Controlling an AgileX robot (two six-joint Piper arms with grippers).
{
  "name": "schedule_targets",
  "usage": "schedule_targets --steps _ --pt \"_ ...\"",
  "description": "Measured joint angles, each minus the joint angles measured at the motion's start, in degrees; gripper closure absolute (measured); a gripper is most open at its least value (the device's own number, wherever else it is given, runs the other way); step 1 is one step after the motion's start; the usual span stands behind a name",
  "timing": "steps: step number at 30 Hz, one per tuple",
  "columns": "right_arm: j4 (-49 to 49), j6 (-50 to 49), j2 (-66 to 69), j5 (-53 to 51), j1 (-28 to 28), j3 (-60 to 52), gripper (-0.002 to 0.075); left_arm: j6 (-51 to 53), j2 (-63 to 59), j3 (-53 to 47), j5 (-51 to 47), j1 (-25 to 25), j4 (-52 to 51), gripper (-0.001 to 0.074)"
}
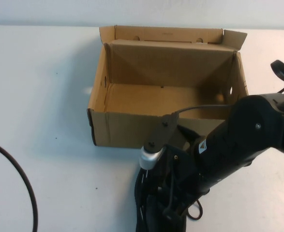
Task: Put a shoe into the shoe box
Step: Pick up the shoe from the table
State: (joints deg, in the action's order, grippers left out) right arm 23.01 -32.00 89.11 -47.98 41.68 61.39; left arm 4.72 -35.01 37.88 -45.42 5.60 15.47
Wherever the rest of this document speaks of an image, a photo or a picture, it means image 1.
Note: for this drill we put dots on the dark right camera mount bracket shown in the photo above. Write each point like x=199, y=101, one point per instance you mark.
x=161, y=133

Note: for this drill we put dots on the brown cardboard shoe box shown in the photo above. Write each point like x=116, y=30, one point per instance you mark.
x=122, y=130

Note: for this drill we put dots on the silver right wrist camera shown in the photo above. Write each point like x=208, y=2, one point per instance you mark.
x=147, y=158

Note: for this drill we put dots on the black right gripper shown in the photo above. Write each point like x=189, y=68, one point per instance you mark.
x=178, y=174

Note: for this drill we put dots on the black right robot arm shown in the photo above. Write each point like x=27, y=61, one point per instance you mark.
x=248, y=120

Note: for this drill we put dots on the black mesh sneaker with laces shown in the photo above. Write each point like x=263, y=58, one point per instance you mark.
x=144, y=198

